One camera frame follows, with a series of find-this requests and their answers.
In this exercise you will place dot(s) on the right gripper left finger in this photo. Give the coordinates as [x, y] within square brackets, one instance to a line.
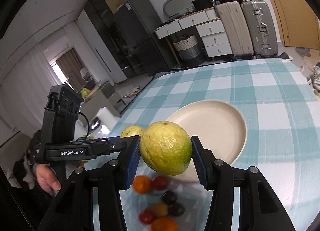
[132, 161]

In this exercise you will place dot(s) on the teal checked tablecloth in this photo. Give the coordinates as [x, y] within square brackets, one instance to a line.
[259, 113]

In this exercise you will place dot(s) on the cream round plate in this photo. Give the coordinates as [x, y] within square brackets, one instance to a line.
[220, 127]

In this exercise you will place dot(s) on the dark grey refrigerator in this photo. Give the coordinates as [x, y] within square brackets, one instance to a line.
[138, 20]

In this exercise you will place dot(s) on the beige hard suitcase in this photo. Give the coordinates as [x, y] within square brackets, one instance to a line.
[236, 28]

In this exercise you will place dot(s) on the wooden door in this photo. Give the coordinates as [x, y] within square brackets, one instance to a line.
[297, 23]

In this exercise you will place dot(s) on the yellow-green citrus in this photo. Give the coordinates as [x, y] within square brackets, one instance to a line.
[132, 130]
[166, 148]

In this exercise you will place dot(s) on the left hand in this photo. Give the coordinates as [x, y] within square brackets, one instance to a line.
[47, 179]

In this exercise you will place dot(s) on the large orange mandarin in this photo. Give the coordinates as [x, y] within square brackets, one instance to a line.
[142, 184]

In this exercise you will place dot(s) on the red cherry tomato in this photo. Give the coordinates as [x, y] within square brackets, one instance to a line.
[147, 216]
[159, 183]

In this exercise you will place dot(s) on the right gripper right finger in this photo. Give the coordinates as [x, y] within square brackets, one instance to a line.
[201, 162]

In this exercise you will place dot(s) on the silver hard suitcase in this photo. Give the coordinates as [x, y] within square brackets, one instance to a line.
[261, 28]

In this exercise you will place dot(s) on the woven laundry basket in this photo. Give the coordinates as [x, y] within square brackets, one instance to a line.
[189, 50]

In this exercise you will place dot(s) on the dark purple plum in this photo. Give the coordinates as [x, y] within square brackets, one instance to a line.
[176, 209]
[169, 197]

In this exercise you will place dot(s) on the white drawer cabinet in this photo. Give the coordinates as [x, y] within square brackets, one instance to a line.
[209, 28]

